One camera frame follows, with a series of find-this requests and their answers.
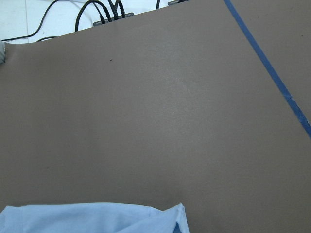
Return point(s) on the light blue t-shirt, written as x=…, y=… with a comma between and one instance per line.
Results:
x=93, y=218

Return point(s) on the black usb hub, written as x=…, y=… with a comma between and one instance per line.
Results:
x=97, y=23

